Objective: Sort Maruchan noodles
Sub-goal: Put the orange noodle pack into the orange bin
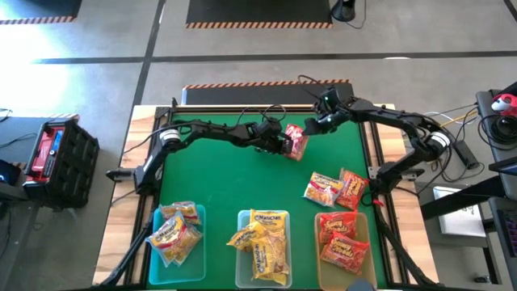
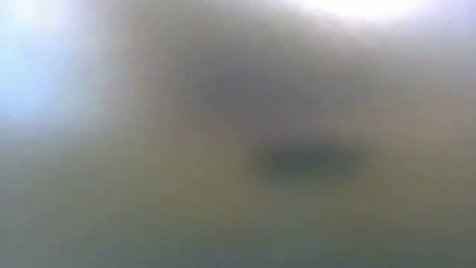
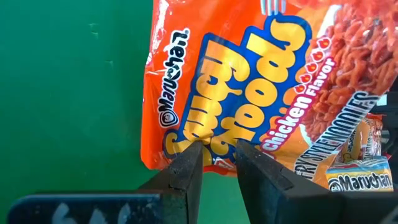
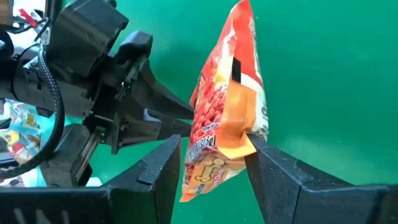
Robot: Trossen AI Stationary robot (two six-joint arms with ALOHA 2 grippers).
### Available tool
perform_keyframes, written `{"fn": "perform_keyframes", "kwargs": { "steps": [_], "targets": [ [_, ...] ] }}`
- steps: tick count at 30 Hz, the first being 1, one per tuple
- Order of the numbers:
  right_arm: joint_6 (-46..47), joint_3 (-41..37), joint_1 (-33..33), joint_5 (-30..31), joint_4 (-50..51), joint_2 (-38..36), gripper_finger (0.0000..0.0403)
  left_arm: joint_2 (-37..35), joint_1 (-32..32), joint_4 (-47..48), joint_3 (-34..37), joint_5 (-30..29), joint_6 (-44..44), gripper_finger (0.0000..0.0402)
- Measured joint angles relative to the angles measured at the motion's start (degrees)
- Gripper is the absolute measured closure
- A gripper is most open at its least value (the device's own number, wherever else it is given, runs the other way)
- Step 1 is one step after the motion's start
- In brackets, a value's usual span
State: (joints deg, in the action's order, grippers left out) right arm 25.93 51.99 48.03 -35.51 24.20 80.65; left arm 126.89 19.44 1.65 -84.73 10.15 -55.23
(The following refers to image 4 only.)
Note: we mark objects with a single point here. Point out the red noodle pack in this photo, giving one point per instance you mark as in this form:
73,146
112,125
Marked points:
230,102

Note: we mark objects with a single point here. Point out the red connector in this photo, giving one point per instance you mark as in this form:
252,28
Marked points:
28,17

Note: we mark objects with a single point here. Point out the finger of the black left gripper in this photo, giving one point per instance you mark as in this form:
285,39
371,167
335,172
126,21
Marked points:
161,93
174,127

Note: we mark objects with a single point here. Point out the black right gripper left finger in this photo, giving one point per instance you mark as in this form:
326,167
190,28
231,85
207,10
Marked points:
152,186

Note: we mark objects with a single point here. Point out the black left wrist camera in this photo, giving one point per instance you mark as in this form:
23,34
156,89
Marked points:
84,34

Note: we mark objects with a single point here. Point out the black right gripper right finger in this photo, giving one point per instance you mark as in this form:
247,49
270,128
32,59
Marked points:
289,193

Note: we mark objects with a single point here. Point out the blue Maruchan noodle pack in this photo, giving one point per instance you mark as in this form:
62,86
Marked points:
21,137

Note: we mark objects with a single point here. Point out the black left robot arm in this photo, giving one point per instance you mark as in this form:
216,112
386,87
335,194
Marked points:
28,84

